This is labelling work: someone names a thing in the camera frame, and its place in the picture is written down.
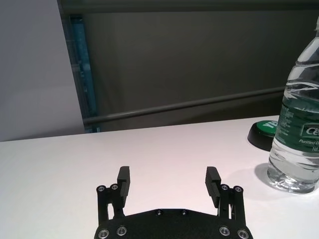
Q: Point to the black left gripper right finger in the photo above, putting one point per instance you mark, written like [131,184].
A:
[211,184]

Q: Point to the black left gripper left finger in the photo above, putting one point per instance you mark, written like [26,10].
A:
[123,189]

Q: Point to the clear Cestbon water bottle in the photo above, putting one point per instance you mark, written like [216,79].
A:
[296,112]

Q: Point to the green YES push button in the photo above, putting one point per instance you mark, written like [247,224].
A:
[261,135]

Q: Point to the blue metal shelf upright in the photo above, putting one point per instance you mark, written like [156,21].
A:
[83,74]

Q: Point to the grey horizontal metal rail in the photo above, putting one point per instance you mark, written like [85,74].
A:
[174,107]

